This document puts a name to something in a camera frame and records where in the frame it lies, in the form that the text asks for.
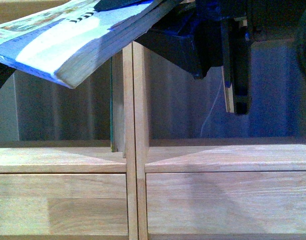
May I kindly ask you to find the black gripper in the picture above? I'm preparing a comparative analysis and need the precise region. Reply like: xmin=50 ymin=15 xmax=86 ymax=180
xmin=94 ymin=0 xmax=251 ymax=115

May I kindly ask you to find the white illustrated paperback book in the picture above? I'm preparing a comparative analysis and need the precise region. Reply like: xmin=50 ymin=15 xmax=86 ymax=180
xmin=0 ymin=0 xmax=178 ymax=89

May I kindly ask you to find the right wooden shelf unit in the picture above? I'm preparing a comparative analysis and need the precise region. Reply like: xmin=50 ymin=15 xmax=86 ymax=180
xmin=132 ymin=43 xmax=306 ymax=240

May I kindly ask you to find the wooden shelf unit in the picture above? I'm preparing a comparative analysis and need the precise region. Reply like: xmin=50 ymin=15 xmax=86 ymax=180
xmin=132 ymin=43 xmax=306 ymax=240
xmin=0 ymin=44 xmax=138 ymax=240

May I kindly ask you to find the left wooden shelf unit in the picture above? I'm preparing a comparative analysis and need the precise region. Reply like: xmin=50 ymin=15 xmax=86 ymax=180
xmin=0 ymin=44 xmax=138 ymax=240

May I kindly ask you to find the upright green-spined book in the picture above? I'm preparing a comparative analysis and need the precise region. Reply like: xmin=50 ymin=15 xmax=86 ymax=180
xmin=110 ymin=51 xmax=126 ymax=159

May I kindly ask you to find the thin white cable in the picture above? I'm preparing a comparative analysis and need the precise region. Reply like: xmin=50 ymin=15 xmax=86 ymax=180
xmin=199 ymin=82 xmax=223 ymax=138

